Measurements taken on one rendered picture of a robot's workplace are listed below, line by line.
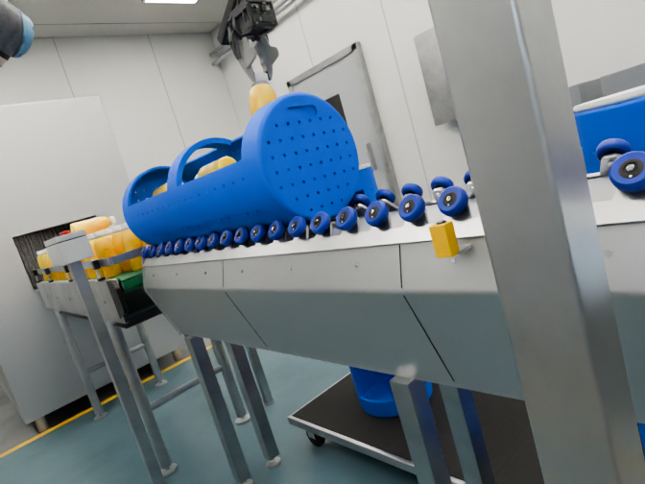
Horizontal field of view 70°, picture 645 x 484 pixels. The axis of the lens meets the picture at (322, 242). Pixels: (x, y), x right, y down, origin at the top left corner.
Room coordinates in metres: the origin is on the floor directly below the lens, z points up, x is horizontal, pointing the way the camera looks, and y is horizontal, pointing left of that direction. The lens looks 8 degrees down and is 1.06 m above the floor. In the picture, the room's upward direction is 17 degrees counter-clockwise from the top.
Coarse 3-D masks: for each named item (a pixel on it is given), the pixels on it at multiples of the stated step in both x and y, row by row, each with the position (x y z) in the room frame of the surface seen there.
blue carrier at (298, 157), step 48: (288, 96) 1.00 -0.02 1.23; (240, 144) 1.36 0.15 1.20; (288, 144) 0.97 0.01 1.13; (336, 144) 1.07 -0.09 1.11; (144, 192) 1.64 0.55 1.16; (192, 192) 1.16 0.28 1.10; (240, 192) 1.00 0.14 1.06; (288, 192) 0.95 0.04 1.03; (336, 192) 1.03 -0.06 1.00; (144, 240) 1.59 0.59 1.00
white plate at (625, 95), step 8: (632, 88) 0.95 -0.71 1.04; (640, 88) 0.77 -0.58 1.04; (608, 96) 0.91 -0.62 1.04; (616, 96) 0.78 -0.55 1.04; (624, 96) 0.77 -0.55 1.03; (632, 96) 0.76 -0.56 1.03; (640, 96) 0.75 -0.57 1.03; (584, 104) 0.87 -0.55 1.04; (592, 104) 0.82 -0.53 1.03; (600, 104) 0.81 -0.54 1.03; (608, 104) 0.80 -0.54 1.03
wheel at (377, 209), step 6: (372, 204) 0.77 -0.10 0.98; (378, 204) 0.76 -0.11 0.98; (384, 204) 0.76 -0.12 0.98; (366, 210) 0.78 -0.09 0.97; (372, 210) 0.76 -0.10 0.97; (378, 210) 0.76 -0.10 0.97; (384, 210) 0.75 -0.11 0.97; (366, 216) 0.77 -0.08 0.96; (372, 216) 0.76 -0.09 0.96; (378, 216) 0.75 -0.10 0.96; (384, 216) 0.75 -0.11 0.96; (372, 222) 0.76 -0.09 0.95; (378, 222) 0.75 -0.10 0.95; (384, 222) 0.75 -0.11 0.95
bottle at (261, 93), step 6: (252, 84) 1.08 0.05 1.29; (258, 84) 1.07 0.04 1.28; (264, 84) 1.08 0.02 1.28; (252, 90) 1.07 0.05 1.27; (258, 90) 1.06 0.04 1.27; (264, 90) 1.06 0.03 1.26; (270, 90) 1.07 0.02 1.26; (252, 96) 1.06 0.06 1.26; (258, 96) 1.06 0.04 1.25; (264, 96) 1.06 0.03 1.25; (270, 96) 1.06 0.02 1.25; (252, 102) 1.06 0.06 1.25; (258, 102) 1.05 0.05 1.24; (264, 102) 1.05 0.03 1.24; (252, 108) 1.06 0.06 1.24; (258, 108) 1.05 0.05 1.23; (252, 114) 1.07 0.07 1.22
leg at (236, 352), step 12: (228, 348) 1.68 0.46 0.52; (240, 348) 1.68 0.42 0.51; (240, 360) 1.67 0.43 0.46; (240, 372) 1.66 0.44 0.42; (240, 384) 1.68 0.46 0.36; (252, 384) 1.68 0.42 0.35; (252, 396) 1.67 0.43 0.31; (252, 408) 1.66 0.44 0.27; (252, 420) 1.68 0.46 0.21; (264, 420) 1.68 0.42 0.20; (264, 432) 1.67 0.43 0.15; (264, 444) 1.66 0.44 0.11; (264, 456) 1.69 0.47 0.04
